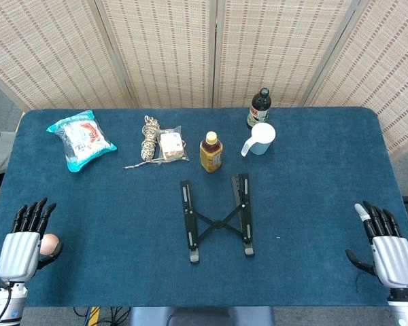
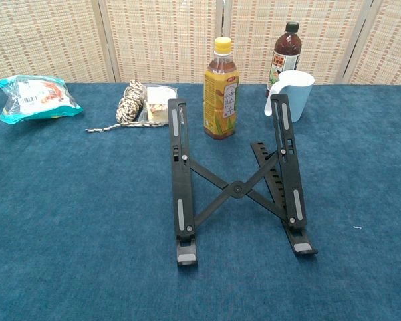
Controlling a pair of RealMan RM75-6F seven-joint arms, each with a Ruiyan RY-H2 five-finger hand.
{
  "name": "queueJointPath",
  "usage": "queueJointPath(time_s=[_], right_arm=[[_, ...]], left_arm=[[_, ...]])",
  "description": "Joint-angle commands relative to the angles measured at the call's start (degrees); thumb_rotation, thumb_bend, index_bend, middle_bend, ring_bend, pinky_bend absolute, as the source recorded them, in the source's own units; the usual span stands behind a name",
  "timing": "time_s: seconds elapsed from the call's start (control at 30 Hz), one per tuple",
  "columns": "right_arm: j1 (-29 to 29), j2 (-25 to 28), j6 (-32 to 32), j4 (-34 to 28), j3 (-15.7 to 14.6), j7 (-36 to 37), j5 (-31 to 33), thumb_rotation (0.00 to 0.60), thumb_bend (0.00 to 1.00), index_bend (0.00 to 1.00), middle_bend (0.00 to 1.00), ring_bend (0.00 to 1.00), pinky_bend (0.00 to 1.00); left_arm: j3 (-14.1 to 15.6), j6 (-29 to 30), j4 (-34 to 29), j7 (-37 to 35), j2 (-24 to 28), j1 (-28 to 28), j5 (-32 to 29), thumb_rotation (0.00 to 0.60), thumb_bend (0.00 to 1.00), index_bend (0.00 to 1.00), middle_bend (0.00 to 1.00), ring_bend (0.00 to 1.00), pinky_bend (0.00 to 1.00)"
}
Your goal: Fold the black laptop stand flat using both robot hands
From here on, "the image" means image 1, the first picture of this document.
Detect black folding laptop stand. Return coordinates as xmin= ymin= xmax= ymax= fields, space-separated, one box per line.
xmin=180 ymin=173 xmax=255 ymax=265

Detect teal snack bag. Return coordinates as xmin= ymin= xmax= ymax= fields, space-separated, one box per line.
xmin=46 ymin=109 xmax=118 ymax=173

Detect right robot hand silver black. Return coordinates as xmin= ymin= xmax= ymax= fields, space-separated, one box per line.
xmin=345 ymin=200 xmax=408 ymax=289

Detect blue table cloth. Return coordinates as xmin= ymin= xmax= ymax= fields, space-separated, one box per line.
xmin=0 ymin=107 xmax=408 ymax=308

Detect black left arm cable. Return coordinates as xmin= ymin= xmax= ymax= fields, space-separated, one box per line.
xmin=0 ymin=280 xmax=15 ymax=323

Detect black floor cables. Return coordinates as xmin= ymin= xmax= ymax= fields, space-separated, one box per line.
xmin=73 ymin=306 xmax=130 ymax=326

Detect bread in clear wrapper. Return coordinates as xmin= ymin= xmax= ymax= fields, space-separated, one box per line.
xmin=155 ymin=126 xmax=190 ymax=162

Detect beige braided rope bundle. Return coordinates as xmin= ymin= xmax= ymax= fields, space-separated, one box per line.
xmin=123 ymin=115 xmax=164 ymax=170

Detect brown egg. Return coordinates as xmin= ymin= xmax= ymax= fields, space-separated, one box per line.
xmin=40 ymin=233 xmax=61 ymax=255

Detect dark sauce bottle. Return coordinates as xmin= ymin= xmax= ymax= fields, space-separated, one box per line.
xmin=246 ymin=87 xmax=271 ymax=130

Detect bamboo folding screen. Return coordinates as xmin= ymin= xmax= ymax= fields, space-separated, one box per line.
xmin=0 ymin=0 xmax=408 ymax=160

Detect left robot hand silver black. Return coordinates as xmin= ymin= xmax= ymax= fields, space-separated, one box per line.
xmin=0 ymin=197 xmax=64 ymax=283

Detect yellow tea bottle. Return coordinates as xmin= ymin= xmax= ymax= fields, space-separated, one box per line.
xmin=199 ymin=130 xmax=224 ymax=174

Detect light blue handled cup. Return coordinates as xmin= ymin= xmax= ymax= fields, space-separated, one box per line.
xmin=241 ymin=122 xmax=277 ymax=158

